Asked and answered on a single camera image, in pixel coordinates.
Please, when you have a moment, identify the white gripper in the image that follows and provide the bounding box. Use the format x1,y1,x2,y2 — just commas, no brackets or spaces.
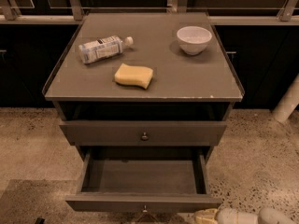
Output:
193,208,258,224

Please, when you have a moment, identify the grey drawer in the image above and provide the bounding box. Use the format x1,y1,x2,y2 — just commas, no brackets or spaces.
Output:
65,147,221,213
60,120,226,147

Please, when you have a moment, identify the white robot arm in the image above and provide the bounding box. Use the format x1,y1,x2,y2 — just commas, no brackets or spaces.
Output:
193,207,296,224

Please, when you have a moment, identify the grey drawer cabinet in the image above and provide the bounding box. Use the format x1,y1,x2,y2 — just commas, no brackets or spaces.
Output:
41,12,246,191

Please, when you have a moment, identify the yellow sponge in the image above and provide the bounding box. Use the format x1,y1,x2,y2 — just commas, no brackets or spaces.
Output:
114,63,153,89

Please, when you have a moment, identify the white ceramic bowl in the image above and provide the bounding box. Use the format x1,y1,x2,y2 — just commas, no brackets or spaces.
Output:
177,26,213,55

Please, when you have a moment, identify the clear plastic water bottle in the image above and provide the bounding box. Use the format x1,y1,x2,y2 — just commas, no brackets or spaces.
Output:
78,35,134,64

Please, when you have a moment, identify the white cylindrical post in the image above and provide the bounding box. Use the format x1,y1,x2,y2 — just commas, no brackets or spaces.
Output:
273,74,299,122

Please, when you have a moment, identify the metal railing frame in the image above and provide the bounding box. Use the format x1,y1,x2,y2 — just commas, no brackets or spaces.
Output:
0,0,299,25

